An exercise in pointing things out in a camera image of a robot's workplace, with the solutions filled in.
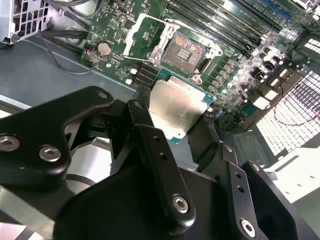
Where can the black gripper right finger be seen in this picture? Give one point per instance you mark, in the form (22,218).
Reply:
(270,200)

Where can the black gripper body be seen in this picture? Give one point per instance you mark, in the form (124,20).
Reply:
(125,212)

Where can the silver green CPU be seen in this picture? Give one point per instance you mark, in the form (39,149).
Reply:
(175,107)

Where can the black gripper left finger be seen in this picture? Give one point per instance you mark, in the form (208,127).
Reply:
(30,130)

